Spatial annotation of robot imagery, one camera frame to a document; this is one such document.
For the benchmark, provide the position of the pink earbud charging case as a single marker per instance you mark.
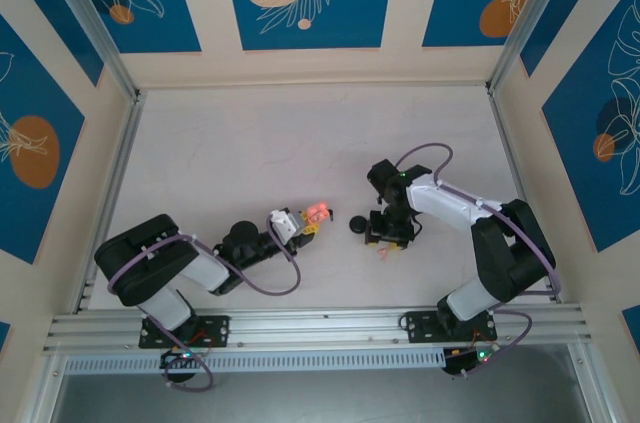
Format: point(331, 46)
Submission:
point(318, 213)

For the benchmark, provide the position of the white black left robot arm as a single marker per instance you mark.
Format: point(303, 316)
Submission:
point(145, 253)

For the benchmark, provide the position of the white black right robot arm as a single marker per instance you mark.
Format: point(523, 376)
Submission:
point(510, 243)

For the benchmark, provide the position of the small control board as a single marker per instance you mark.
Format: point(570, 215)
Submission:
point(465, 360)
point(180, 358)

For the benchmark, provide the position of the grey metal sheet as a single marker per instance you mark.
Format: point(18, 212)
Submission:
point(325, 400)

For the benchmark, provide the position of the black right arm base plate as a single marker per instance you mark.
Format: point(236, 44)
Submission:
point(415, 325)

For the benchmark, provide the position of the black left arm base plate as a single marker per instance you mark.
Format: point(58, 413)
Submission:
point(220, 330)

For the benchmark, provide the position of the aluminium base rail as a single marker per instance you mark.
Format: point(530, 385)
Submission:
point(325, 328)

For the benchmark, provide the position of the aluminium table side rail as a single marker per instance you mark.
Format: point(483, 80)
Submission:
point(115, 193)
point(520, 183)

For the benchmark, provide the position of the aluminium frame leg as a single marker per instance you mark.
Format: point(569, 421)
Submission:
point(42, 388)
point(592, 388)

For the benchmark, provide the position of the aluminium frame post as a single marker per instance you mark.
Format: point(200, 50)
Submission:
point(90, 18)
point(530, 13)

